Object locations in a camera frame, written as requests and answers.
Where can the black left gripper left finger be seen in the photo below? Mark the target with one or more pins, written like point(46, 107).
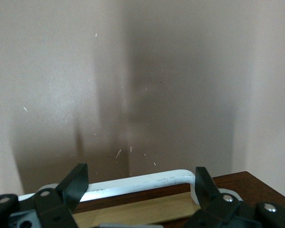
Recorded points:
point(73, 185)

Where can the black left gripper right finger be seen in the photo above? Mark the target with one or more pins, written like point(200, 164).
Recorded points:
point(209, 197)

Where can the wooden drawer with dark front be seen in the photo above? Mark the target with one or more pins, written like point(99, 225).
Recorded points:
point(133, 211)

